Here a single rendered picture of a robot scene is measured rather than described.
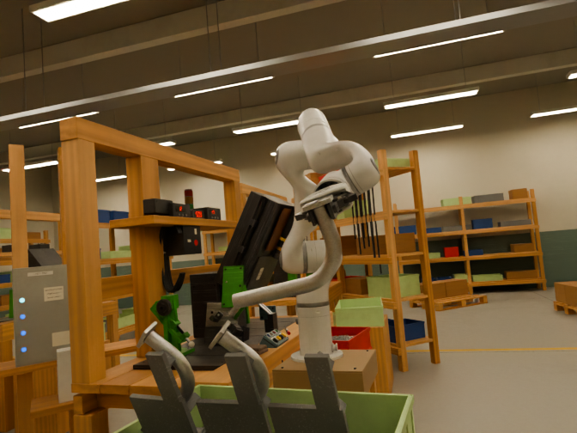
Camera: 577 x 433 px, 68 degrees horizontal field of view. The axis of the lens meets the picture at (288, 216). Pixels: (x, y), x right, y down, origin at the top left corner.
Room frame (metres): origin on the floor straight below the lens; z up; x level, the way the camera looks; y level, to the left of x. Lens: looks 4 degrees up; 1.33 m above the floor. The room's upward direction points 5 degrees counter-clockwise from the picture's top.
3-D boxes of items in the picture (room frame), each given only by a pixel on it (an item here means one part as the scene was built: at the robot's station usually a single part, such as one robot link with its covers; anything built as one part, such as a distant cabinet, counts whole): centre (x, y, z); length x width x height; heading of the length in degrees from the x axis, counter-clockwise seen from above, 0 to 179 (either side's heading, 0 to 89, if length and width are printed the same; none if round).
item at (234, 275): (2.23, 0.30, 1.17); 0.13 x 0.12 x 0.20; 161
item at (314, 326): (1.61, -0.06, 1.03); 0.19 x 0.19 x 0.18
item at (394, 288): (5.61, -0.75, 1.19); 2.30 x 0.55 x 2.39; 25
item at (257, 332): (2.32, 0.34, 0.89); 1.10 x 0.42 x 0.02; 161
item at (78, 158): (2.42, 0.62, 1.36); 1.49 x 0.09 x 0.97; 161
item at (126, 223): (2.41, 0.58, 1.52); 0.90 x 0.25 x 0.04; 161
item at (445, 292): (8.47, -2.94, 0.22); 1.20 x 0.80 x 0.44; 114
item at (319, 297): (1.62, -0.10, 1.24); 0.19 x 0.12 x 0.24; 95
